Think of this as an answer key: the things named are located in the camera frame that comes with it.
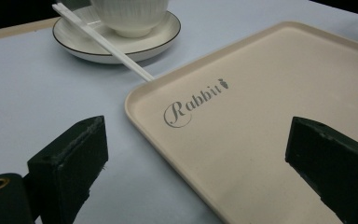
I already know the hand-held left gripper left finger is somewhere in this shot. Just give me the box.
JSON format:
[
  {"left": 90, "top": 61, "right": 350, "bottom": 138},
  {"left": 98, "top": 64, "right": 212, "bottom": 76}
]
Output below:
[{"left": 26, "top": 115, "right": 109, "bottom": 224}]

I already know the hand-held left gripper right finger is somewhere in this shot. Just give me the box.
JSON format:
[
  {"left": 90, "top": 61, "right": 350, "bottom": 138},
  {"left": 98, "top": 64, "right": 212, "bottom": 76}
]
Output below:
[{"left": 284, "top": 116, "right": 358, "bottom": 224}]

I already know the beige plastic tray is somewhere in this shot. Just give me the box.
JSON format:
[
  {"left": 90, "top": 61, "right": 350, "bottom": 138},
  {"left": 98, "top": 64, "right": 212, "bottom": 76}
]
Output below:
[{"left": 124, "top": 21, "right": 358, "bottom": 224}]

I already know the white chopstick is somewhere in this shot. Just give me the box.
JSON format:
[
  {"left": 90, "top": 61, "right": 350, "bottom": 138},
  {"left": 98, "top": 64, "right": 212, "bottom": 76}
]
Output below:
[
  {"left": 55, "top": 2, "right": 76, "bottom": 15},
  {"left": 51, "top": 3, "right": 155, "bottom": 83}
]

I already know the white plate with dark rim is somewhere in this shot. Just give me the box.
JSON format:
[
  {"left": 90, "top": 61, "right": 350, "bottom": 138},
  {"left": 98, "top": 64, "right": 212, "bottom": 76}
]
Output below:
[{"left": 51, "top": 5, "right": 182, "bottom": 65}]

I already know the white ribbed bowl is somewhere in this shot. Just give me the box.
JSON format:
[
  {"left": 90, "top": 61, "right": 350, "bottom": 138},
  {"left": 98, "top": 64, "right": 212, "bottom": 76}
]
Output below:
[{"left": 89, "top": 0, "right": 171, "bottom": 39}]

